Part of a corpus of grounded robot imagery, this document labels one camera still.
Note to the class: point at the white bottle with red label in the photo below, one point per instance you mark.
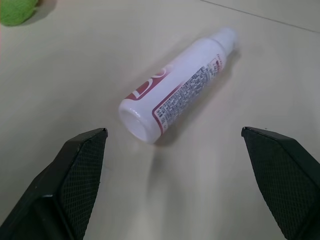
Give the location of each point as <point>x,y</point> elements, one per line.
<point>180,85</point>

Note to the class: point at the green bath sponge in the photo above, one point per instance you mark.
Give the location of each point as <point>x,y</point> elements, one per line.
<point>15,11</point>

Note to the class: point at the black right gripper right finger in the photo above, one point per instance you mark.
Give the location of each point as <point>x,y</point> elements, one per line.
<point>287,175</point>

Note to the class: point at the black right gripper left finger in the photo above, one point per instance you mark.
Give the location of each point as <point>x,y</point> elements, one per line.
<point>62,180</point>

